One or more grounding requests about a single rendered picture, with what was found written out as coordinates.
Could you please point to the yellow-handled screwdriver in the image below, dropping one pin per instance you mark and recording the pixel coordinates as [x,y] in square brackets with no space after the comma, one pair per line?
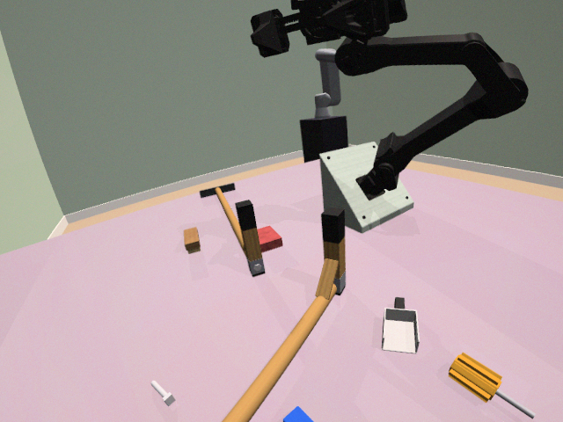
[483,382]

